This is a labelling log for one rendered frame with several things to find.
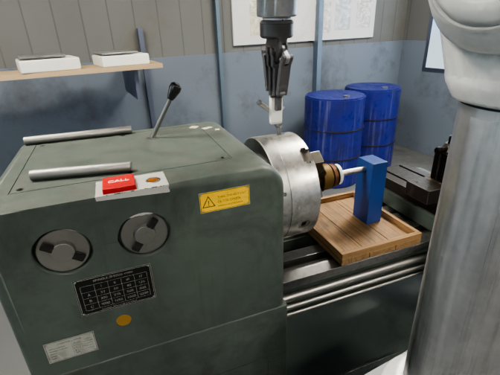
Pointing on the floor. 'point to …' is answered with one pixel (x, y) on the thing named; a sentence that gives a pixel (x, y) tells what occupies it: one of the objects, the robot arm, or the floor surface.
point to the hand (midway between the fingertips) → (275, 109)
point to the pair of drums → (352, 123)
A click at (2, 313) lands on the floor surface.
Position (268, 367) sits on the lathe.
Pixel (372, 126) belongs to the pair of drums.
